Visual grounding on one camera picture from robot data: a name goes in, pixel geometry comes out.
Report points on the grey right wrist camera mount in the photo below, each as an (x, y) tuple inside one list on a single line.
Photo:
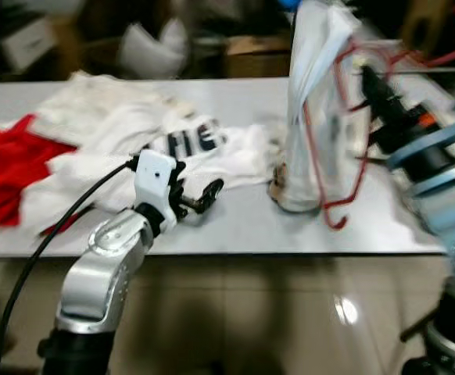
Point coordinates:
[(438, 141)]

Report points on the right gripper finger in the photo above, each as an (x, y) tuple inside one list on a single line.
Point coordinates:
[(380, 95)]

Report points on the brown cardboard box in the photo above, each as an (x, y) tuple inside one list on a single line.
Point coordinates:
[(259, 56)]

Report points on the grey cushion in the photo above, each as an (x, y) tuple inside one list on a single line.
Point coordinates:
[(153, 51)]

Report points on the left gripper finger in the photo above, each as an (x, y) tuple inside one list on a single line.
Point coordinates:
[(206, 195), (178, 169)]

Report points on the white polo shirt checked trim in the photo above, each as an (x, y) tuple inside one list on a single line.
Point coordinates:
[(321, 133)]

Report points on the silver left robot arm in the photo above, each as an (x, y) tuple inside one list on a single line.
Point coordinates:
[(102, 273)]

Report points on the red plastic hanger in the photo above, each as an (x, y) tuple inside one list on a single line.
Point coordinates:
[(334, 221)]

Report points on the white shirt black letters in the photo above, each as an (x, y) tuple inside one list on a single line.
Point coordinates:
[(134, 168)]

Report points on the cream denim garment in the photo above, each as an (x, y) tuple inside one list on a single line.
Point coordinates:
[(102, 105)]

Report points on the white storage box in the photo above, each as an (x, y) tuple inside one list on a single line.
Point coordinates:
[(28, 43)]

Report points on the red garment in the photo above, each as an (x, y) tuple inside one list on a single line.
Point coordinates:
[(16, 172)]

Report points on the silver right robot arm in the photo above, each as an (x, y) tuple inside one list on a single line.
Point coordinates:
[(454, 219)]

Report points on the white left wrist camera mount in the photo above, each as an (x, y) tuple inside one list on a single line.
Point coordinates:
[(153, 183)]

